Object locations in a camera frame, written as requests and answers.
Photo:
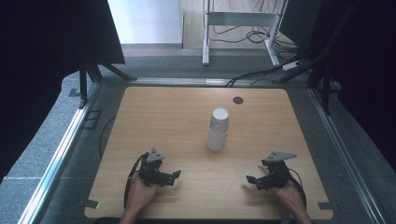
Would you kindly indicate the white paper cup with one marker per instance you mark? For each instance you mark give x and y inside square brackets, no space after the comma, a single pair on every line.
[219,119]
[217,141]

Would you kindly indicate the white power strip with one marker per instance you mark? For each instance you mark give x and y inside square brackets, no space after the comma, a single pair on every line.
[291,65]

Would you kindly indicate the dark panel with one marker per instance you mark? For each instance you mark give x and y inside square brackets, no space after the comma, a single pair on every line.
[299,21]

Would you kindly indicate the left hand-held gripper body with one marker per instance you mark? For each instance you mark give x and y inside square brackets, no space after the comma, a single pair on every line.
[152,174]

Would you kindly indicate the black tape rectangle outline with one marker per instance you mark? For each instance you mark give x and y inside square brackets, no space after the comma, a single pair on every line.
[84,119]

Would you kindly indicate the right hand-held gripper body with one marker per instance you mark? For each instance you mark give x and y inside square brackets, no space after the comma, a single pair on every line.
[275,175]

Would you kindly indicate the person's left hand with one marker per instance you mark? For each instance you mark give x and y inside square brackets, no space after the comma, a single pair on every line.
[140,194]

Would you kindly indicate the white metal stand frame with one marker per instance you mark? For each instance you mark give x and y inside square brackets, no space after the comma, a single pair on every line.
[239,18]

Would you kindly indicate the black metal stand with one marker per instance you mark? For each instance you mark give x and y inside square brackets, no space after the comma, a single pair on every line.
[323,59]

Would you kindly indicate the black tripod legs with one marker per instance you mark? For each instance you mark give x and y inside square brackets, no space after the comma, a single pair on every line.
[93,73]

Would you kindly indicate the aluminium floor rail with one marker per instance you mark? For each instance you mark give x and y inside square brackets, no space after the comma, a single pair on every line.
[193,81]
[345,155]
[59,155]

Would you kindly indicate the black tape mark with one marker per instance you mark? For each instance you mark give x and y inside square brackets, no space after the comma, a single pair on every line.
[74,92]

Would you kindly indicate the black curtain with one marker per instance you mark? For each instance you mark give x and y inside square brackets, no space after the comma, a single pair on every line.
[46,62]
[367,62]

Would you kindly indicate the person's right hand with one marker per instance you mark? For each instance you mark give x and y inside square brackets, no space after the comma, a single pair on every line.
[289,196]

